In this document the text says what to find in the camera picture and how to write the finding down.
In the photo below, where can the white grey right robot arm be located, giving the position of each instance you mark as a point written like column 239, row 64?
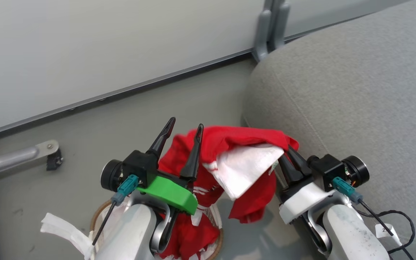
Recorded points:
column 349, row 234

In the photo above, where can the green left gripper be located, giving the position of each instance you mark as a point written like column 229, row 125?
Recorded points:
column 168, row 195

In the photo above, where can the round woven laundry basket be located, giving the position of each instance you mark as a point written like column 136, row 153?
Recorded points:
column 96, row 215

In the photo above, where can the grey metal support bracket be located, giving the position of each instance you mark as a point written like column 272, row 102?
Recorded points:
column 13, row 157

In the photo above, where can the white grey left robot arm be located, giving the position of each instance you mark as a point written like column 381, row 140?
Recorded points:
column 128, row 234

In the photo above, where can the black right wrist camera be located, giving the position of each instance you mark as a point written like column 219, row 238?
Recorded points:
column 329, row 168

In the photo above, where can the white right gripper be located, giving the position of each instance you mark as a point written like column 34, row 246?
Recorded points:
column 303, row 200

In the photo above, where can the black rubber bracket foot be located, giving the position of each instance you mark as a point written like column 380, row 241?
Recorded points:
column 54, row 161

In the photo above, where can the grey partition base rail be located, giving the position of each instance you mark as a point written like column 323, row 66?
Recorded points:
column 121, row 92

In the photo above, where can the red and white garment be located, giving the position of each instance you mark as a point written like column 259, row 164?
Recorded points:
column 229, row 139

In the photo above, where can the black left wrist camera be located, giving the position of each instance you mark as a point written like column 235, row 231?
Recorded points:
column 137, row 164

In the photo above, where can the grey fabric sofa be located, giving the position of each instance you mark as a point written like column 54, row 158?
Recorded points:
column 356, row 90

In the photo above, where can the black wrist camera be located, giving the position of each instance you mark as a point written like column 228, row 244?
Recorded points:
column 137, row 164
column 329, row 168

